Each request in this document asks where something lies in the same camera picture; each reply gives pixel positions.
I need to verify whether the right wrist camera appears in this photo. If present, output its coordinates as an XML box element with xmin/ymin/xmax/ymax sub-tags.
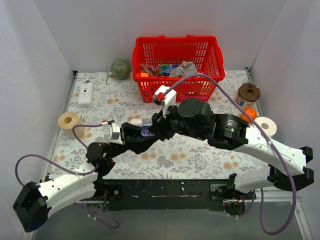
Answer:
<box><xmin>152</xmin><ymin>85</ymin><xmax>177</xmax><ymax>118</ymax></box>

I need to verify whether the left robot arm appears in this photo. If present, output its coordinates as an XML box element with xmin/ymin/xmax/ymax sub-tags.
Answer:
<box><xmin>12</xmin><ymin>120</ymin><xmax>160</xmax><ymax>233</ymax></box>

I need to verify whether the crumpled grey bag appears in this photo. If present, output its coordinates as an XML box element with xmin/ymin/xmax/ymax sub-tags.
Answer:
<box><xmin>169</xmin><ymin>61</ymin><xmax>198</xmax><ymax>78</ymax></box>

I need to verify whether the white rectangular device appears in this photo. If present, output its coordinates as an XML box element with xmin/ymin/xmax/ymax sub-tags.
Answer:
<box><xmin>77</xmin><ymin>81</ymin><xmax>94</xmax><ymax>108</ymax></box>

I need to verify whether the red plastic shopping basket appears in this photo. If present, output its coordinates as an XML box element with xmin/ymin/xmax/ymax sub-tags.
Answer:
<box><xmin>132</xmin><ymin>35</ymin><xmax>225</xmax><ymax>103</ymax></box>

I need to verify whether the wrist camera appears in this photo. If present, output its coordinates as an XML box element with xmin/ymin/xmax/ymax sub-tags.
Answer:
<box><xmin>152</xmin><ymin>85</ymin><xmax>177</xmax><ymax>118</ymax></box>
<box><xmin>101</xmin><ymin>120</ymin><xmax>123</xmax><ymax>145</ymax></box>

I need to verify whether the orange fruit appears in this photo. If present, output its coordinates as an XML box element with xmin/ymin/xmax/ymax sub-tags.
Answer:
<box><xmin>240</xmin><ymin>108</ymin><xmax>257</xmax><ymax>123</ymax></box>

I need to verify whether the purple earbud charging case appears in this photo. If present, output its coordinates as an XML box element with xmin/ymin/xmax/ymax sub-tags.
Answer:
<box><xmin>141</xmin><ymin>122</ymin><xmax>155</xmax><ymax>137</ymax></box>

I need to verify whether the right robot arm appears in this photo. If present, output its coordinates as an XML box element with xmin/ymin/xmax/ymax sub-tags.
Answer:
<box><xmin>146</xmin><ymin>98</ymin><xmax>314</xmax><ymax>199</ymax></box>

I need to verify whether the white earbud charging case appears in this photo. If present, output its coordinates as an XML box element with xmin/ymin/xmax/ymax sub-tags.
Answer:
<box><xmin>130</xmin><ymin>118</ymin><xmax>143</xmax><ymax>126</ymax></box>

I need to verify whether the green melon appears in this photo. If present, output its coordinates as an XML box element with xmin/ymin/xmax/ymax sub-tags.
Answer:
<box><xmin>111</xmin><ymin>59</ymin><xmax>131</xmax><ymax>80</ymax></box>

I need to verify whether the brown lidded jar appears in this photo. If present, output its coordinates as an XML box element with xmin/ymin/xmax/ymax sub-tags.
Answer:
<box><xmin>235</xmin><ymin>82</ymin><xmax>261</xmax><ymax>110</ymax></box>

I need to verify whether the white toilet paper roll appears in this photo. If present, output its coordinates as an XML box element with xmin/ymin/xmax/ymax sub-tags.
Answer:
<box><xmin>255</xmin><ymin>116</ymin><xmax>278</xmax><ymax>137</ymax></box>

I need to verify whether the floral patterned table mat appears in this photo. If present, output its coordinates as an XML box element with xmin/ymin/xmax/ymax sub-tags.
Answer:
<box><xmin>49</xmin><ymin>72</ymin><xmax>265</xmax><ymax>179</ymax></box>

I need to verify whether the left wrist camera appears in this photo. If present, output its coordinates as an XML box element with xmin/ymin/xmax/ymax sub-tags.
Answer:
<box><xmin>101</xmin><ymin>120</ymin><xmax>123</xmax><ymax>145</ymax></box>

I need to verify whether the purple cable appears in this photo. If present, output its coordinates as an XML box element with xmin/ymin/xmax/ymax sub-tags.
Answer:
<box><xmin>164</xmin><ymin>74</ymin><xmax>298</xmax><ymax>236</ymax></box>
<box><xmin>14</xmin><ymin>122</ymin><xmax>120</xmax><ymax>229</ymax></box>

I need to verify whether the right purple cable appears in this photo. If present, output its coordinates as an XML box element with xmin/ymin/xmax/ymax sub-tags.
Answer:
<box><xmin>164</xmin><ymin>74</ymin><xmax>298</xmax><ymax>236</ymax></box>

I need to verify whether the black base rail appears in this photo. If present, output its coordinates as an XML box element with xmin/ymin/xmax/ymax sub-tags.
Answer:
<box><xmin>74</xmin><ymin>178</ymin><xmax>256</xmax><ymax>212</ymax></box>

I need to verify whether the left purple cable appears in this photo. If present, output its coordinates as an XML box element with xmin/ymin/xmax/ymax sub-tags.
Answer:
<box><xmin>14</xmin><ymin>122</ymin><xmax>120</xmax><ymax>229</ymax></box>

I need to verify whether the beige paper roll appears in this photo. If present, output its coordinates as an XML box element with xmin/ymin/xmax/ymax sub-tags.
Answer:
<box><xmin>57</xmin><ymin>111</ymin><xmax>84</xmax><ymax>139</ymax></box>

